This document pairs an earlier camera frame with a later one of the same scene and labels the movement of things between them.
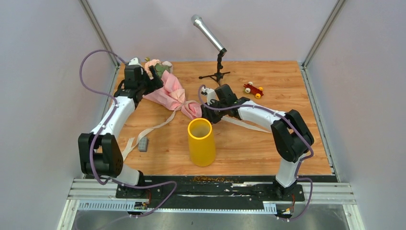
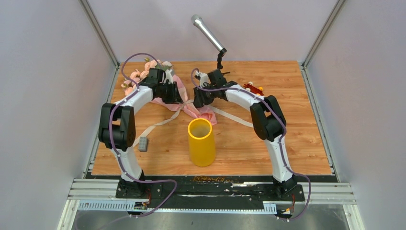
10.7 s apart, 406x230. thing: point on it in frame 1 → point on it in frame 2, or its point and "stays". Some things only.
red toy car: [250, 88] stays
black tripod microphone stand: [219, 75] stays
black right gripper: [207, 113] → [200, 99]
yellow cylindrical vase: [201, 143] stays
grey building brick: [142, 144] stays
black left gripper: [155, 84] → [175, 97]
